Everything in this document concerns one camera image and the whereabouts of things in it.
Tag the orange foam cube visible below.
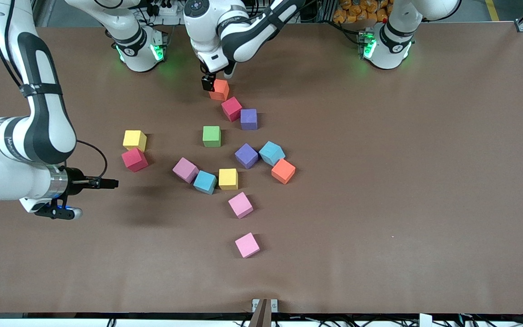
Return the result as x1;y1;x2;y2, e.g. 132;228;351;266
208;79;230;101
271;158;296;185

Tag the orange packets pile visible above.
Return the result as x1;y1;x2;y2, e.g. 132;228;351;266
334;0;391;24

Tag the blue foam cube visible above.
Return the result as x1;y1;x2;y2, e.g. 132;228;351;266
193;170;218;195
259;141;286;167

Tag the yellow foam cube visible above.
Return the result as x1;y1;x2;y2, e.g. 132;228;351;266
218;168;239;191
123;130;148;152

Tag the brown table cover sheet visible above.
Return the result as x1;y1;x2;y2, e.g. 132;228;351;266
0;23;523;315

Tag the red foam cube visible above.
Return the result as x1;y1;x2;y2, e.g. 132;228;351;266
121;148;149;173
221;97;242;122

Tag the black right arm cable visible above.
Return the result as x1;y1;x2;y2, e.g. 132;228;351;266
0;0;108;180

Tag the pink foam cube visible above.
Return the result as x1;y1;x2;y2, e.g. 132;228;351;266
235;232;261;259
228;192;254;219
172;157;199;184

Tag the aluminium frame post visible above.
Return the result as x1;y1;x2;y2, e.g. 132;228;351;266
318;0;337;22

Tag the purple foam cube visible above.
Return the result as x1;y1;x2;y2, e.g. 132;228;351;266
240;109;258;131
234;143;259;169

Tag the green foam cube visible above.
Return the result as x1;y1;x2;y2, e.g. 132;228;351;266
202;126;222;148

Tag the white power strip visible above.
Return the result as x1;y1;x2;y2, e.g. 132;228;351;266
140;0;187;25

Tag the small metal bracket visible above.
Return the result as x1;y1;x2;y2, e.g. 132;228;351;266
252;298;278;314

